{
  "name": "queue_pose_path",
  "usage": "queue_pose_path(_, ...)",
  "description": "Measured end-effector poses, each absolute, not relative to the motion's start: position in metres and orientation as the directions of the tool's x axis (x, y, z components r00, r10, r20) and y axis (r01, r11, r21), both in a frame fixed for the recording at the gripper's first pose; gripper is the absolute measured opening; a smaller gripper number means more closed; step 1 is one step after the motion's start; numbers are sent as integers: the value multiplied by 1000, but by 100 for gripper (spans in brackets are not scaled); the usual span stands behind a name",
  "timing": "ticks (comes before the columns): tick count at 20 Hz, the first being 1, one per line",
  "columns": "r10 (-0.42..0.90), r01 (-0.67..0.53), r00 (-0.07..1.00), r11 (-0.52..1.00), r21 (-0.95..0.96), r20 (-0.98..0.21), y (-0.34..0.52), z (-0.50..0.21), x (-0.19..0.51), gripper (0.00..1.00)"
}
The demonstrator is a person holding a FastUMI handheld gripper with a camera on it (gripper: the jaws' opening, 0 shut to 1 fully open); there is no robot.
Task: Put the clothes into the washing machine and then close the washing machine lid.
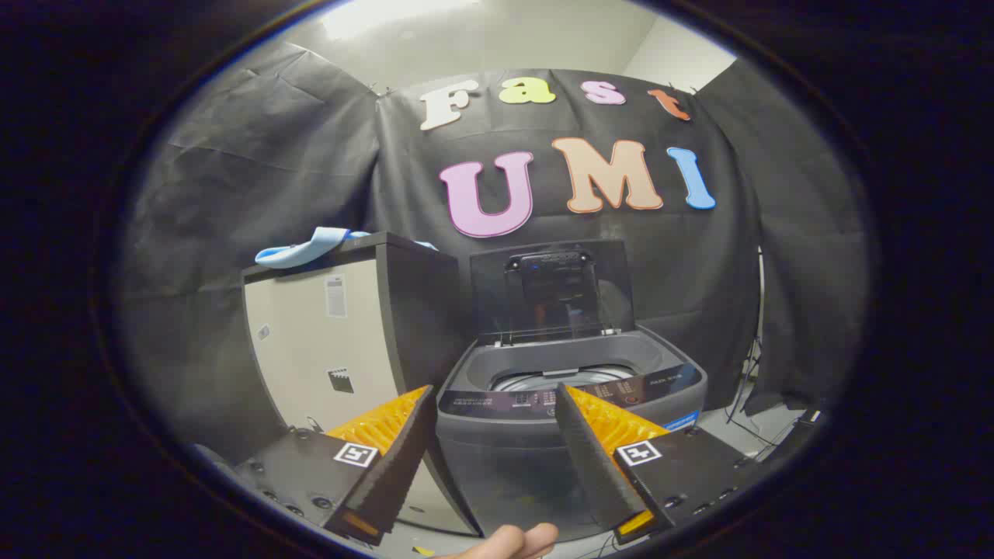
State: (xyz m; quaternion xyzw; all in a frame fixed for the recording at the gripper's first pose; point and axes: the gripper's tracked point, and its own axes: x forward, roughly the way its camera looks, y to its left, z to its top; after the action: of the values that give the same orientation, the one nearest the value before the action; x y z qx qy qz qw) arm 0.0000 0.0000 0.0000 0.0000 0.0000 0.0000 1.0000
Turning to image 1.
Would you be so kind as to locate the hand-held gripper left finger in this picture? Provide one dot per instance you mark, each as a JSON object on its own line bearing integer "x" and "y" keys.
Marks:
{"x": 388, "y": 481}

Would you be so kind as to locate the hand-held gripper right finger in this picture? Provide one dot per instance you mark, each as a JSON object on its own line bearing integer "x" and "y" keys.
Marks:
{"x": 594, "y": 466}

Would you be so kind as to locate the black backdrop cloth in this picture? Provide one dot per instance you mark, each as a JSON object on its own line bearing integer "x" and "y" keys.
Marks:
{"x": 295, "y": 171}

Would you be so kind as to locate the beige cabinet with dark top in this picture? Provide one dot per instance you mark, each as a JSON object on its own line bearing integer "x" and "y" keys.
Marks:
{"x": 311, "y": 349}

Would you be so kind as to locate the light blue button shirt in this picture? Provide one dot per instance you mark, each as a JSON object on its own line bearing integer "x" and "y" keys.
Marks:
{"x": 299, "y": 252}

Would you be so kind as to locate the grey washing machine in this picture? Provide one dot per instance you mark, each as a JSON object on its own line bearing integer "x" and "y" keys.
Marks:
{"x": 505, "y": 458}

